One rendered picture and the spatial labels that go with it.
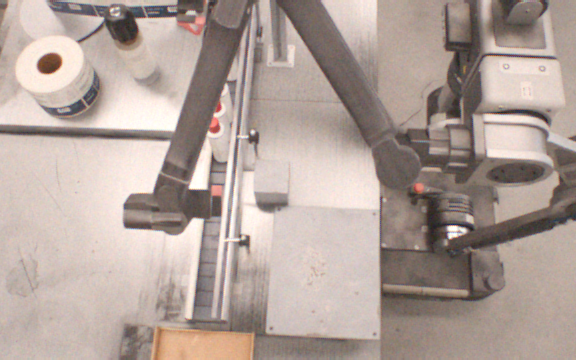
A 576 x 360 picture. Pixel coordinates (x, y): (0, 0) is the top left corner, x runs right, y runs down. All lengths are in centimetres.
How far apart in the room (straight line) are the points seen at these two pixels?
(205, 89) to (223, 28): 11
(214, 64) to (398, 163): 34
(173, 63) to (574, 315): 192
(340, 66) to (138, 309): 94
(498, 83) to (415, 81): 184
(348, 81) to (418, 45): 205
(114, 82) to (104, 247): 53
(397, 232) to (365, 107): 130
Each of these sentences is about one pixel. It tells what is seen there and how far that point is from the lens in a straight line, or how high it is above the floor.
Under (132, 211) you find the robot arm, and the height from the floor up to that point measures 133.
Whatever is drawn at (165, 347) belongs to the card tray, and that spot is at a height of 83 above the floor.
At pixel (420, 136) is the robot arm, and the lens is 92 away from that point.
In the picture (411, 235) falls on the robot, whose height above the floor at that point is 26.
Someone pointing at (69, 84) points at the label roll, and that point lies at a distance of 163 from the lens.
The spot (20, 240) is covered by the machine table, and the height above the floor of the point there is 83.
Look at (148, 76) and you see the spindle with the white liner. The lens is 169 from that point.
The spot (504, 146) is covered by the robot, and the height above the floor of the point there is 150.
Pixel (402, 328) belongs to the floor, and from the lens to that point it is 233.
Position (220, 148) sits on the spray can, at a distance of 146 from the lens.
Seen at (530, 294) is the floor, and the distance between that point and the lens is 251.
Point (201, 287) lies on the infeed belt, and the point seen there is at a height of 88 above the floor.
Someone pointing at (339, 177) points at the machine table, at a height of 83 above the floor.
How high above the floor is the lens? 228
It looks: 67 degrees down
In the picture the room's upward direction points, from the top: 5 degrees counter-clockwise
